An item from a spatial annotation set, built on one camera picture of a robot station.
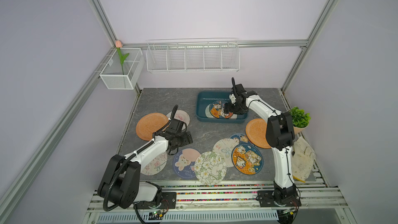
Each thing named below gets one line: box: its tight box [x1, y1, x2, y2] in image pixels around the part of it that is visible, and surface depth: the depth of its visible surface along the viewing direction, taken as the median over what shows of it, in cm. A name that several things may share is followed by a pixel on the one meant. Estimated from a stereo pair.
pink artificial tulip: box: [115, 39, 130, 76], surface depth 92 cm
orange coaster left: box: [135, 112, 169, 142], surface depth 104 cm
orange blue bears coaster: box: [231, 143, 264, 176], surface depth 88 cm
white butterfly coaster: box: [212, 137, 240, 168], surface depth 93 cm
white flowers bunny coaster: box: [194, 151, 227, 186], surface depth 85 cm
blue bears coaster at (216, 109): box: [209, 100, 234, 119], surface depth 109 cm
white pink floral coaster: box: [140, 150, 168, 176], surface depth 86 cm
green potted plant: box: [289, 106, 312, 134], surface depth 88 cm
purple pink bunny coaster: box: [173, 148, 201, 179], surface depth 87 cm
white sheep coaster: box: [205, 103, 214, 119], surface depth 108 cm
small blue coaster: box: [230, 134, 250, 145], surface depth 96 cm
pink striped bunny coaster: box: [165, 109, 191, 128], surface depth 107 cm
